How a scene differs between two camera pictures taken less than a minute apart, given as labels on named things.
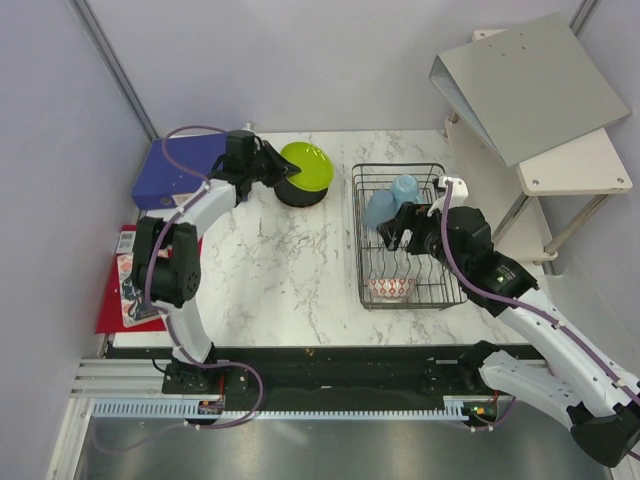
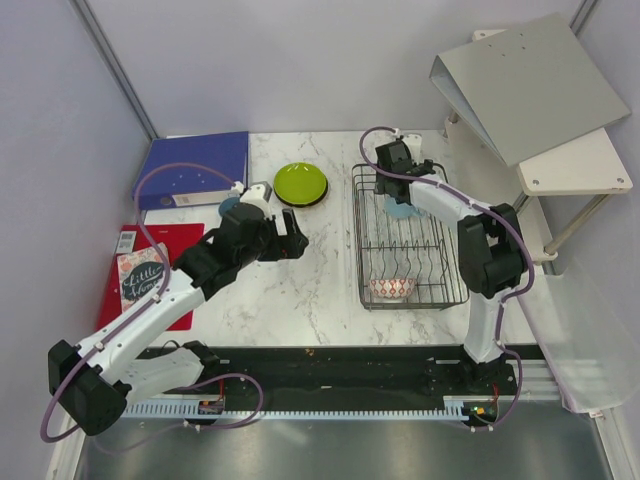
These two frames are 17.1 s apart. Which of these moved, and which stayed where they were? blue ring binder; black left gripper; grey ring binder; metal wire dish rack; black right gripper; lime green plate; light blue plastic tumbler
Moved: lime green plate; black right gripper; black left gripper; light blue plastic tumbler
Stayed: blue ring binder; metal wire dish rack; grey ring binder
